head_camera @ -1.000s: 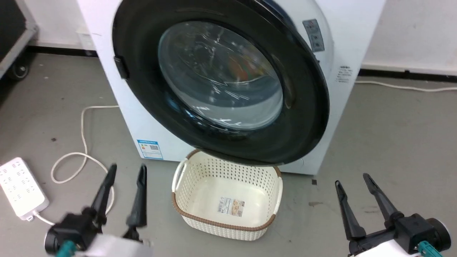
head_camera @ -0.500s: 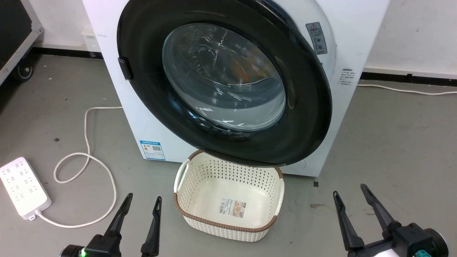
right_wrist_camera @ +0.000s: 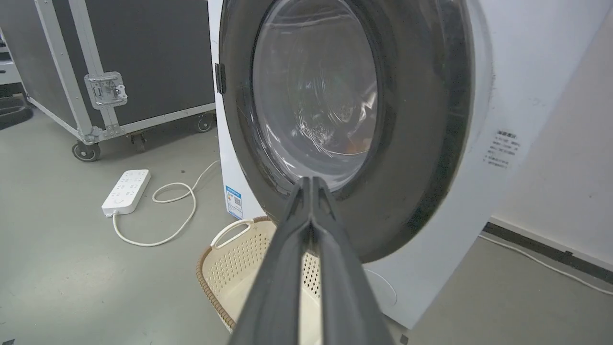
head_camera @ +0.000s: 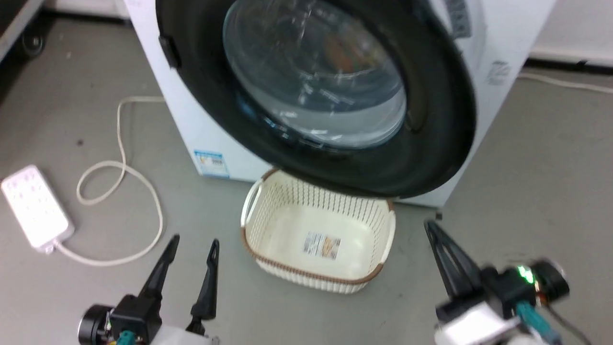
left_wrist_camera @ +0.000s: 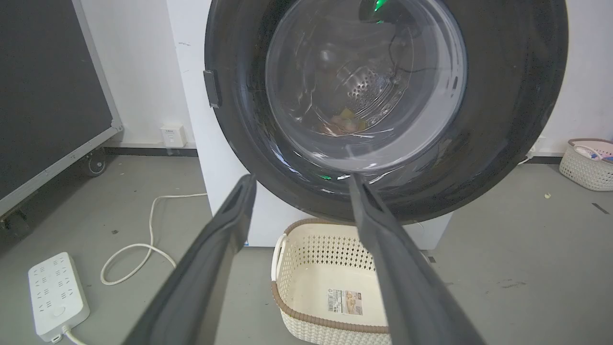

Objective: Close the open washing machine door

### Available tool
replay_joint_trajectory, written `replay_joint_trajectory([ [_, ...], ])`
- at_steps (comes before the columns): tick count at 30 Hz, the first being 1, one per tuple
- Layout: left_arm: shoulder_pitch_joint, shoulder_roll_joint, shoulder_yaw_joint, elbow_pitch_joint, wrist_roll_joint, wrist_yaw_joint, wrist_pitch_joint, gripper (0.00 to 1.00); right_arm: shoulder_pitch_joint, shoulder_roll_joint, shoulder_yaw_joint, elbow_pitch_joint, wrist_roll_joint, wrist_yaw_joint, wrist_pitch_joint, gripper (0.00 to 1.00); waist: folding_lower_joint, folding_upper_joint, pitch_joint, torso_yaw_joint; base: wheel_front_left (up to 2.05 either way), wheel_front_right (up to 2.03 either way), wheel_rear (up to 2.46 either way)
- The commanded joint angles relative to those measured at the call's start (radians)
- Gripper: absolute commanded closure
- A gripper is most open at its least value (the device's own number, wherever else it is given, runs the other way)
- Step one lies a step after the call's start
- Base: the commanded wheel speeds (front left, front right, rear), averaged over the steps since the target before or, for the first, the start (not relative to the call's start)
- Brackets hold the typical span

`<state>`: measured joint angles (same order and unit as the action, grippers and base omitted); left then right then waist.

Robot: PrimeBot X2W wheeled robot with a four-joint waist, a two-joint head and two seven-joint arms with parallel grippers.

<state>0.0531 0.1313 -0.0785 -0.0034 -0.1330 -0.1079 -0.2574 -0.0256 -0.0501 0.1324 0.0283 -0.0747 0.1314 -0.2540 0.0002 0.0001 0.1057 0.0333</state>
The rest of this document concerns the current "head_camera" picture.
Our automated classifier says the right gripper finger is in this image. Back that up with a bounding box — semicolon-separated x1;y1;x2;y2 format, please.
431;221;484;294
424;220;472;307

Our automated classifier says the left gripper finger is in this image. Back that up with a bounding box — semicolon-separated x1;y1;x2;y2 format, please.
138;234;181;301
186;239;220;335

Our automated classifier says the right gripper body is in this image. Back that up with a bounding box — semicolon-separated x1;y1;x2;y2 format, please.
435;260;570;345

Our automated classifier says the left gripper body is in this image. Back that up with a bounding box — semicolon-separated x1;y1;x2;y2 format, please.
78;294;220;345

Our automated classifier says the black round washing machine door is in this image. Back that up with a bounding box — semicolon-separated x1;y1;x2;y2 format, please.
156;0;477;200

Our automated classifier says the white washing machine body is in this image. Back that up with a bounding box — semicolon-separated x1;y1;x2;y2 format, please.
124;0;558;209

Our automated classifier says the blue energy label sticker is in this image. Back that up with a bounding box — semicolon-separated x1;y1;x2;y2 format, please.
193;149;231;179

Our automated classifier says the paper label sticker in basket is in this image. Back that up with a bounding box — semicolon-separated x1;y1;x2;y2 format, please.
302;232;342;261

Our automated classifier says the white laundry basket brown rim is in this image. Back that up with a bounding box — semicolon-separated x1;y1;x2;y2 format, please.
240;168;397;294

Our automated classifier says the white power strip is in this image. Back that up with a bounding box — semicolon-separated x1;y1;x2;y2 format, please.
1;165;76;254

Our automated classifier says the grey printed washer side sticker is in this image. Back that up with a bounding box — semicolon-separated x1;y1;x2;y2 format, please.
485;59;513;87

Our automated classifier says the grey cart with black caster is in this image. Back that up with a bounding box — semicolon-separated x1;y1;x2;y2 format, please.
0;0;47;62

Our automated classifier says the thin black right gripper cable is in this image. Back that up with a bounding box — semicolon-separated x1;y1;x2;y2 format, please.
545;305;592;345

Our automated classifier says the white power strip cable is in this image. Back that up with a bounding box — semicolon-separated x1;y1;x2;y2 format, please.
52;96;166;267

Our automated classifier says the white floor cable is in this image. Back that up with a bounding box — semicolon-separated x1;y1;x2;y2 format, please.
516;72;613;95

